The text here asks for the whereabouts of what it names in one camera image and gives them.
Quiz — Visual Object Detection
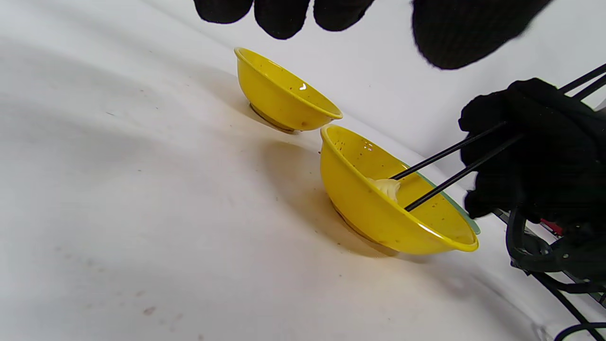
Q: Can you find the person's left hand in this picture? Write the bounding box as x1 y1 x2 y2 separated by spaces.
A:
193 0 553 70

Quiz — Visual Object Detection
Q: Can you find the black chopstick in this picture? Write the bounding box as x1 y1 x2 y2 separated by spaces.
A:
404 75 606 212
390 63 606 181

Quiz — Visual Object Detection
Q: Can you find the person's right hand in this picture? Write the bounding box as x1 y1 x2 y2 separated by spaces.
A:
458 78 606 229

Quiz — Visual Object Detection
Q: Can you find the white tablecloth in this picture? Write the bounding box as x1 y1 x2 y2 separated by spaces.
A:
0 0 606 341

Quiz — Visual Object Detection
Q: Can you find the yellow bowl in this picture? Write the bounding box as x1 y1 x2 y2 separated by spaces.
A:
234 46 344 134
320 124 480 256

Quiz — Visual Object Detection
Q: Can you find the black cable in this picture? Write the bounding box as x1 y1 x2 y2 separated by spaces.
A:
530 271 606 341

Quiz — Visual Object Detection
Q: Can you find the green plate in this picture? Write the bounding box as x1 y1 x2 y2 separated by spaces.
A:
402 163 481 235

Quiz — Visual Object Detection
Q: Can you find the white dumpling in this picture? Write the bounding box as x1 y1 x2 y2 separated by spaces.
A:
368 177 402 203

